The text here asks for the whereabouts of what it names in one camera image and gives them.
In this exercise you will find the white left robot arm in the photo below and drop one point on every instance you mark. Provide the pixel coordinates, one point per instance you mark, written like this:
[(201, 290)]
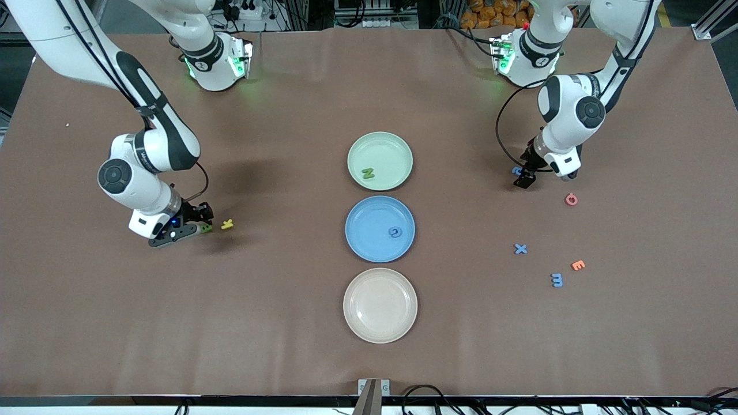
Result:
[(591, 112)]

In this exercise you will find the yellow foam letter K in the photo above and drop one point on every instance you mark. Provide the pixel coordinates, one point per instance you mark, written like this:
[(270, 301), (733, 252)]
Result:
[(226, 224)]

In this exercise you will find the blue foam letter X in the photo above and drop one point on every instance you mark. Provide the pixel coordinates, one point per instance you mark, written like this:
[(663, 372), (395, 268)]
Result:
[(520, 249)]

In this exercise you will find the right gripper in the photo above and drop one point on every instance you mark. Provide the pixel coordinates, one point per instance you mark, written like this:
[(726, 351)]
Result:
[(191, 211)]

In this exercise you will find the blue foam letter E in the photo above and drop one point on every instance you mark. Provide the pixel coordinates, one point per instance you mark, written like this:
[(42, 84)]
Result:
[(557, 280)]

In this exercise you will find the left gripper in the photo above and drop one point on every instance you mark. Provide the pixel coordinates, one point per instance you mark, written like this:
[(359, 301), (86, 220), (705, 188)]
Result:
[(529, 159)]

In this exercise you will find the pink foam letter Q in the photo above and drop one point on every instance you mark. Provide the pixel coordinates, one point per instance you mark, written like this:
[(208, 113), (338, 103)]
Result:
[(567, 200)]

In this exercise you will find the green plate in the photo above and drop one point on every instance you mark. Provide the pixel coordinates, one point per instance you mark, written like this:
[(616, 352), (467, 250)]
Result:
[(386, 153)]

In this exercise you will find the aluminium frame post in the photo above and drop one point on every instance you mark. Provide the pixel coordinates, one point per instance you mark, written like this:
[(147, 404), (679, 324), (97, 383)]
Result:
[(702, 30)]

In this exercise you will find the green foam letter B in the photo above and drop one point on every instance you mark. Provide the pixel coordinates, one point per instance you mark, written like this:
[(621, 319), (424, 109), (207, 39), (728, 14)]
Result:
[(206, 229)]

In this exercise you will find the orange foam letter E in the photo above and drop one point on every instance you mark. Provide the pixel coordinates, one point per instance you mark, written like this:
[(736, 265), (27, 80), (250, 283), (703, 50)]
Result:
[(578, 265)]

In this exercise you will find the metal mount bracket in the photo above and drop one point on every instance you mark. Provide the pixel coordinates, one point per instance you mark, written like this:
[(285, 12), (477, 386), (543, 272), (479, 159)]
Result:
[(373, 397)]

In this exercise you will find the white power strip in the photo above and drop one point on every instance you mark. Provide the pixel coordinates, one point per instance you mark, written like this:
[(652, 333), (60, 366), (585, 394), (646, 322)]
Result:
[(245, 8)]

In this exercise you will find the beige plate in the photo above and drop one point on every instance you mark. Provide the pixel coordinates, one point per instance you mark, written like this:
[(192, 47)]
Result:
[(380, 305)]

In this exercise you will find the blue plate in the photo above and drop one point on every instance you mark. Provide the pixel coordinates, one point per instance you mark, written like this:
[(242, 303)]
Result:
[(369, 230)]

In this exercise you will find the orange items pile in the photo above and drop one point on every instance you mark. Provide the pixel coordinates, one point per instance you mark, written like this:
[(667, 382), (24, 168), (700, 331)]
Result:
[(478, 17)]

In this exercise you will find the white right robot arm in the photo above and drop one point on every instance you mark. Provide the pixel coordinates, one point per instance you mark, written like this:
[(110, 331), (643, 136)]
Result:
[(118, 176)]

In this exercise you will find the background equipment box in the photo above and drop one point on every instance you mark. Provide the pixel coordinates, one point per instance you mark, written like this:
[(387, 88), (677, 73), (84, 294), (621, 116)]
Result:
[(375, 23)]

